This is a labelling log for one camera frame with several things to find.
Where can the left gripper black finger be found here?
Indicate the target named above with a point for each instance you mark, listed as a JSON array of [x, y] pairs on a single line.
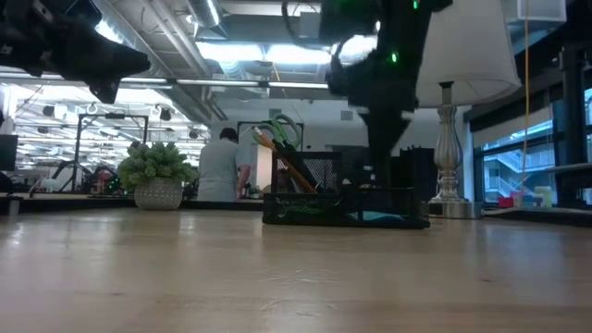
[[120, 62], [105, 91]]

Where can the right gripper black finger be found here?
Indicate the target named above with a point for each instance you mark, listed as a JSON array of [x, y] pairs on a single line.
[[384, 139]]

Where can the blue sticky note pad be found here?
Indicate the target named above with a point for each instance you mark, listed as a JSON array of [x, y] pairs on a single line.
[[377, 216]]

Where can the plain black pen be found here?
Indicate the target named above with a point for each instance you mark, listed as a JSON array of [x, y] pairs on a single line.
[[292, 149]]

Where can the yellow pencil with eraser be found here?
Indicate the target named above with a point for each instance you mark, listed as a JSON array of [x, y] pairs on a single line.
[[289, 165]]

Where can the black pen white lettering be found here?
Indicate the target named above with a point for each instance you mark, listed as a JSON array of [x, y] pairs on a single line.
[[281, 145]]

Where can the green scissors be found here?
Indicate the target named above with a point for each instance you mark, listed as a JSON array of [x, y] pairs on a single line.
[[279, 131]]

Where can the green eraser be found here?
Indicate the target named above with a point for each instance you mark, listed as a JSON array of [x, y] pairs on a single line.
[[305, 210]]

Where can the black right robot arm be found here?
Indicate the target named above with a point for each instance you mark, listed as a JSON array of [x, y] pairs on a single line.
[[402, 18]]

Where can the black mesh desk organizer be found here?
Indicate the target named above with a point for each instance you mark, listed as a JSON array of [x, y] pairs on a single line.
[[300, 217]]

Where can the dark background cabinet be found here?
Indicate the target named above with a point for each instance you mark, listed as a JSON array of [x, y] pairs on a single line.
[[416, 176]]

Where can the white shade silver lamp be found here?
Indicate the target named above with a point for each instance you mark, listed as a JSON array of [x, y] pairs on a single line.
[[467, 55]]

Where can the dark background monitor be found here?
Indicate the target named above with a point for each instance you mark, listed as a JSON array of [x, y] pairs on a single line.
[[8, 152]]

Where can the green plant in pot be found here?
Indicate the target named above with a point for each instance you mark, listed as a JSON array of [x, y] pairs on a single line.
[[157, 194]]

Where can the person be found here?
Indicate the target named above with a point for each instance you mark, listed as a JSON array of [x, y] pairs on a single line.
[[217, 171]]

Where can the red box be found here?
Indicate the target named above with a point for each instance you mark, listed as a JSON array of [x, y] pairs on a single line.
[[506, 202]]

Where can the pale green container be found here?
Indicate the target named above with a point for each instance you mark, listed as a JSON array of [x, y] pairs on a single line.
[[545, 196]]

